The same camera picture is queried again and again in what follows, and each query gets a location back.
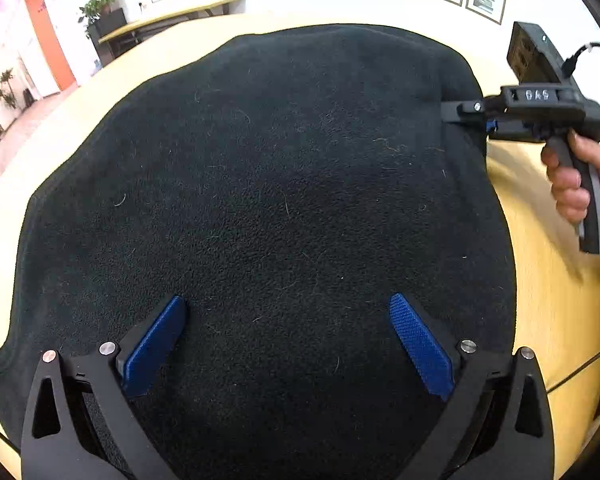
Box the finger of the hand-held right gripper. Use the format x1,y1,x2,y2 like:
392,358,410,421
440,99,497,133

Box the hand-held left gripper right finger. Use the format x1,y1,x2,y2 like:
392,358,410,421
389,293,555,480

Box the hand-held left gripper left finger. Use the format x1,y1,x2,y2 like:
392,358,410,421
21,295,189,480

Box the black fleece garment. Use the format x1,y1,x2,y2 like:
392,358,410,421
0,23,518,480

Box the person's right hand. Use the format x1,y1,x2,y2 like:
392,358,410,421
541,130,600,236

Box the small potted tree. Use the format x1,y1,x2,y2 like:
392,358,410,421
0,67,18,111

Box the wooden bench shelf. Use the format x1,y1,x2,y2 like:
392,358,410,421
98,0,246,47

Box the black planter box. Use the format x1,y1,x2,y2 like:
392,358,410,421
88,8,129,67

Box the orange door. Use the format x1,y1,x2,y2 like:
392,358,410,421
25,0,77,92

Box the potted green plant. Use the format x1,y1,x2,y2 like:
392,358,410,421
77,0,119,39

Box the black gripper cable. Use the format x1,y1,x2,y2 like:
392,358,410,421
546,336,600,394

